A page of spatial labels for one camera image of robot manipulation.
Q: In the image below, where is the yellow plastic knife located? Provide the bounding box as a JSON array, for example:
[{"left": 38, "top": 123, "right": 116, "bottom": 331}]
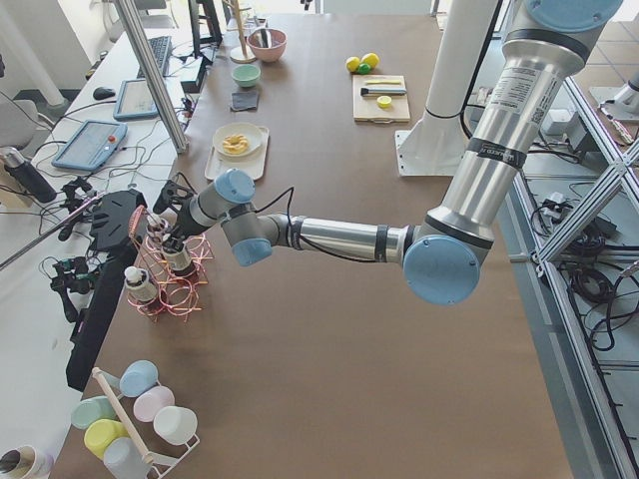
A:
[{"left": 364, "top": 78, "right": 402, "bottom": 85}]

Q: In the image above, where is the tea bottle white cap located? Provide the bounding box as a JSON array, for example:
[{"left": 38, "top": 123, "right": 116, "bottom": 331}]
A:
[{"left": 162, "top": 236, "right": 197, "bottom": 278}]

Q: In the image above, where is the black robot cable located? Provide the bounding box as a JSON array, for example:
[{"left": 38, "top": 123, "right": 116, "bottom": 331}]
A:
[{"left": 249, "top": 186, "right": 320, "bottom": 250}]

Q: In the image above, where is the blue cup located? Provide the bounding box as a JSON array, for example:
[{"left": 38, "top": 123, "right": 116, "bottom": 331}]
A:
[{"left": 120, "top": 359, "right": 159, "bottom": 397}]

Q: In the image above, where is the blue teach pendant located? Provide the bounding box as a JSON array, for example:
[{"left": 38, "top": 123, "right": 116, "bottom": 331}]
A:
[
  {"left": 113, "top": 78, "right": 159, "bottom": 122},
  {"left": 52, "top": 121, "right": 128, "bottom": 172}
]

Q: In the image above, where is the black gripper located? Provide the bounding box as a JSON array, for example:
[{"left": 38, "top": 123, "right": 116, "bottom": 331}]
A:
[{"left": 153, "top": 180, "right": 198, "bottom": 240}]

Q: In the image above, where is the mint green bowl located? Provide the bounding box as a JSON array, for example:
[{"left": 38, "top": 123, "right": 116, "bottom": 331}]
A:
[{"left": 232, "top": 64, "right": 262, "bottom": 88}]

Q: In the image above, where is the yellow lemon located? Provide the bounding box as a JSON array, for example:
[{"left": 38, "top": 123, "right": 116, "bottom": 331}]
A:
[
  {"left": 345, "top": 56, "right": 361, "bottom": 73},
  {"left": 361, "top": 52, "right": 379, "bottom": 69}
]

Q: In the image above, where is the yellow lemon near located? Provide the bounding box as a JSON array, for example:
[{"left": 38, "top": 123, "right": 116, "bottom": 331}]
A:
[{"left": 361, "top": 52, "right": 379, "bottom": 69}]

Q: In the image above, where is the pink ice bowl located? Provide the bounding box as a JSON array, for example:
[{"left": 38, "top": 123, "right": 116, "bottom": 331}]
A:
[{"left": 247, "top": 27, "right": 288, "bottom": 63}]

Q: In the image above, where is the yellow cup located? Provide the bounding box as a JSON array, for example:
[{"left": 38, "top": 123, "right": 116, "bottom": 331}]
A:
[{"left": 84, "top": 419, "right": 129, "bottom": 460}]

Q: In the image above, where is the yellow lemon far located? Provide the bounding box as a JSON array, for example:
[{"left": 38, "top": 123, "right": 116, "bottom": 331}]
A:
[{"left": 345, "top": 56, "right": 361, "bottom": 73}]

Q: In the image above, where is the black thermos bottle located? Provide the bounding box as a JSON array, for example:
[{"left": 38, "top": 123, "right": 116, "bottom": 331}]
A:
[{"left": 1, "top": 147, "right": 57, "bottom": 203}]

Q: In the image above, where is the green lime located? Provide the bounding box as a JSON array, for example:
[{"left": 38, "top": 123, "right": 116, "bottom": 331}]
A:
[{"left": 356, "top": 63, "right": 371, "bottom": 75}]

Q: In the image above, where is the white cup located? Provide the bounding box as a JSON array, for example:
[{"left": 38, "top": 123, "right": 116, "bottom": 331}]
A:
[{"left": 153, "top": 405, "right": 198, "bottom": 445}]

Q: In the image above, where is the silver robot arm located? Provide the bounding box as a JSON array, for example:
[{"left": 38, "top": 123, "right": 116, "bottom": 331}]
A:
[{"left": 172, "top": 1, "right": 619, "bottom": 305}]

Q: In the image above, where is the grey folded cloth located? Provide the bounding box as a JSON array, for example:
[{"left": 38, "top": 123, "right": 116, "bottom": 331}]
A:
[{"left": 230, "top": 90, "right": 260, "bottom": 112}]

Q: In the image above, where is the copper wire bottle rack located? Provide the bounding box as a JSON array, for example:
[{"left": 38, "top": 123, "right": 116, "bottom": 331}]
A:
[{"left": 125, "top": 207, "right": 214, "bottom": 321}]

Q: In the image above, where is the green cup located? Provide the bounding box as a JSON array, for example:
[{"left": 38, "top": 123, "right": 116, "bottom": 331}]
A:
[{"left": 71, "top": 395, "right": 117, "bottom": 430}]

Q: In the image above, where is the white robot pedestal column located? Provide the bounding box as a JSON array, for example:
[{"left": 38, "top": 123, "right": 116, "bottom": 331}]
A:
[{"left": 395, "top": 0, "right": 502, "bottom": 177}]

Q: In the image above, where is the aluminium frame post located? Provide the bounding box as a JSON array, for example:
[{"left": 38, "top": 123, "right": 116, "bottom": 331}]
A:
[{"left": 114, "top": 0, "right": 188, "bottom": 155}]

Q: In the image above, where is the pink cup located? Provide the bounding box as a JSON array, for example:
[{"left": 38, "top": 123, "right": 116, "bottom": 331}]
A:
[{"left": 133, "top": 385, "right": 175, "bottom": 423}]

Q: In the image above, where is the black computer mouse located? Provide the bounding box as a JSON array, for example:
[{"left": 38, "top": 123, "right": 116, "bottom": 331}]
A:
[{"left": 93, "top": 87, "right": 116, "bottom": 101}]

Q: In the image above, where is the twisted ring donut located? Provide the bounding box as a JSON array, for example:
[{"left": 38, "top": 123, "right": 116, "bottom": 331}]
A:
[{"left": 222, "top": 134, "right": 250, "bottom": 156}]

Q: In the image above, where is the wooden cutting board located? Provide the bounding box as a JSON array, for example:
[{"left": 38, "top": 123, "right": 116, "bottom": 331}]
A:
[{"left": 351, "top": 75, "right": 410, "bottom": 123}]

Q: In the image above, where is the black keyboard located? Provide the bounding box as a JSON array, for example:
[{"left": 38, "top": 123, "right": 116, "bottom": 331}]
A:
[{"left": 147, "top": 36, "right": 172, "bottom": 77}]

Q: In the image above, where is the steel muddler black tip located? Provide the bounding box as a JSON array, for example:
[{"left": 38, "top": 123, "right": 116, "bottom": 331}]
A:
[{"left": 359, "top": 87, "right": 406, "bottom": 97}]

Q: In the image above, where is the half lemon slice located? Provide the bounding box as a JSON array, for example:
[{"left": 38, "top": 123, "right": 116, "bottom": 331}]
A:
[{"left": 376, "top": 95, "right": 392, "bottom": 109}]

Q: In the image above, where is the grey cup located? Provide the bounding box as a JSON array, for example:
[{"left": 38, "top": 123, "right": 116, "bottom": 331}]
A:
[{"left": 103, "top": 437, "right": 151, "bottom": 479}]

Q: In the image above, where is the white cup rack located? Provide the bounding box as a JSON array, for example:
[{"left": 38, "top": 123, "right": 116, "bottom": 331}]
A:
[{"left": 91, "top": 367, "right": 201, "bottom": 478}]

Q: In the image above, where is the wooden cup tree stand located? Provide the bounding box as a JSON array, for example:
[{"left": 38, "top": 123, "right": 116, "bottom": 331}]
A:
[{"left": 223, "top": 0, "right": 257, "bottom": 64}]

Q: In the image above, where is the cream serving tray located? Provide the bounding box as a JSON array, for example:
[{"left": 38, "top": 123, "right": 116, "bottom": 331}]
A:
[{"left": 204, "top": 122, "right": 270, "bottom": 181}]

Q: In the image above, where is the white round plate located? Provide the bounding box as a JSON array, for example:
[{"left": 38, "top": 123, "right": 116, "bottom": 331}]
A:
[{"left": 213, "top": 122, "right": 262, "bottom": 159}]

